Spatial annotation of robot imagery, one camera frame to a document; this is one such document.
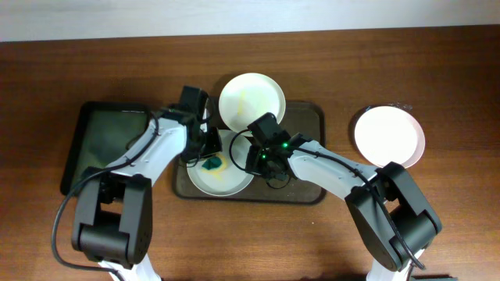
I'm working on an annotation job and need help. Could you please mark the green and yellow sponge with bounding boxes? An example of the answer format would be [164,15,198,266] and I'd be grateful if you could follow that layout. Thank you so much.
[202,155,227,172]

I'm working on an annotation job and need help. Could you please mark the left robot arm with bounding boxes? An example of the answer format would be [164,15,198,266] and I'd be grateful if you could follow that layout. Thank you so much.
[70,109,221,280]

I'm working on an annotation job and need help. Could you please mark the white plate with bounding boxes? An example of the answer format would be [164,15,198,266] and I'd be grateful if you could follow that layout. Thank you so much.
[218,73,286,133]
[187,130,254,197]

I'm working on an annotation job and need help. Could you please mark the black rectangular water tray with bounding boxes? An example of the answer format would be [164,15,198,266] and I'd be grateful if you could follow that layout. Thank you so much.
[60,101,150,195]

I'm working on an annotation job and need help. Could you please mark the pale plate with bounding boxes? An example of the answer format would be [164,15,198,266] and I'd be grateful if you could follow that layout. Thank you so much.
[352,105,426,168]

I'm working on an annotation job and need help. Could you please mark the brown serving tray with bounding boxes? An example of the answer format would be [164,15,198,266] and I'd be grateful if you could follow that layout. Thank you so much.
[172,101,326,205]

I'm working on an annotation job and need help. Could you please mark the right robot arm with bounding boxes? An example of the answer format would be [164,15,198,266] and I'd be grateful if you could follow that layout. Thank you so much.
[247,132,442,280]

